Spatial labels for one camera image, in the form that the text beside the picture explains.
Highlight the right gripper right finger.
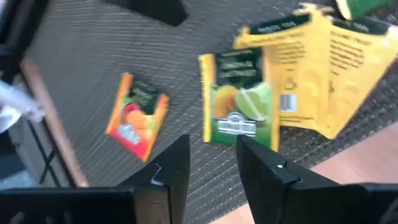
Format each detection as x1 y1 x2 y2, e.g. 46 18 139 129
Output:
235 134 340 224

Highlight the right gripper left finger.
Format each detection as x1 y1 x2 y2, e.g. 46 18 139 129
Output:
119 134 191 224

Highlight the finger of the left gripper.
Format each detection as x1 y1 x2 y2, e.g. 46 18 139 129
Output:
104 0 189 27

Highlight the yellow tea packet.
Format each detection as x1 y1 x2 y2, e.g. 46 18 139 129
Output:
320 14 398 140
233 2 333 129

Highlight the red fruit tea packet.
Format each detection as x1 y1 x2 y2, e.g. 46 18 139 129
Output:
104 71 170 163

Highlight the grey woven placemat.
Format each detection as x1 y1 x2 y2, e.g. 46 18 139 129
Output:
24 0 398 224

